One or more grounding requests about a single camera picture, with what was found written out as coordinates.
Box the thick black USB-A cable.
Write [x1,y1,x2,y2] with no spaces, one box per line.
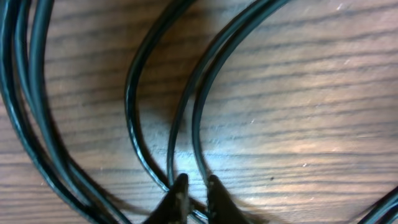
[124,0,292,224]

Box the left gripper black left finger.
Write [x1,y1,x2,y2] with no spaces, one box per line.
[150,174,190,224]

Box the thin black USB-C cable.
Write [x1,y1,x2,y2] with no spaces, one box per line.
[0,0,133,224]

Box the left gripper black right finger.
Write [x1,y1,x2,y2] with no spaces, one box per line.
[207,175,251,224]

